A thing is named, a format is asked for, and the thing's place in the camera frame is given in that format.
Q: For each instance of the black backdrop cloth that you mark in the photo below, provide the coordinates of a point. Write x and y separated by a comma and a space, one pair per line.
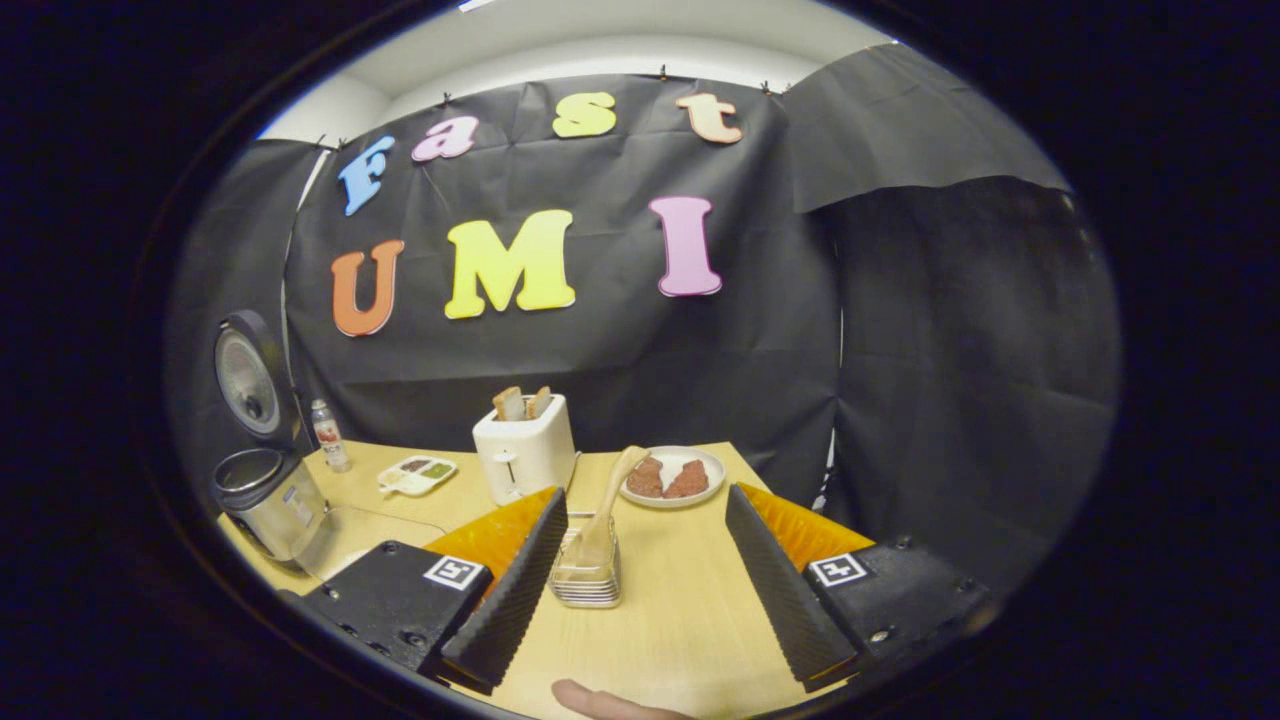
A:
900, 350

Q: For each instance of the white toaster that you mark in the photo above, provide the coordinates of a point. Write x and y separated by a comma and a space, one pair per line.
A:
525, 450

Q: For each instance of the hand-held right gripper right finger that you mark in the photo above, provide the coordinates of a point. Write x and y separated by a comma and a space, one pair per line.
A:
775, 590

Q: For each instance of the clear chopstick holder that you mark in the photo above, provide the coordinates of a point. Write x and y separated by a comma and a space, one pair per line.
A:
588, 585

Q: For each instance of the white divided sauce dish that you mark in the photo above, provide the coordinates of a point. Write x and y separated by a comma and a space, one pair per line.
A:
415, 475

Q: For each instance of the wooden spoon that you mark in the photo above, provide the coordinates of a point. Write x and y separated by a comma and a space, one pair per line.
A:
610, 505

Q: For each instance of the brown meat piece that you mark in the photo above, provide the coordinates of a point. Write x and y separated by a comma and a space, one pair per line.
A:
646, 478
688, 480

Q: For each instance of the black silver rice cooker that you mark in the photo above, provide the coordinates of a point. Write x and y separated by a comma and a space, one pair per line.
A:
270, 500

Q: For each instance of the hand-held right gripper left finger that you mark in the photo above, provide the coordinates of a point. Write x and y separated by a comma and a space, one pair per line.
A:
515, 598

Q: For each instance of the toast slice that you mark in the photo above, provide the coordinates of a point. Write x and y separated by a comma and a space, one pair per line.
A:
539, 402
508, 404

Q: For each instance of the white plate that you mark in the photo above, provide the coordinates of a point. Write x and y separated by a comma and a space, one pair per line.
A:
675, 500

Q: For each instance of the small clear bottle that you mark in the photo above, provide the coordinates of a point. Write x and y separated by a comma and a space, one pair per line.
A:
331, 440

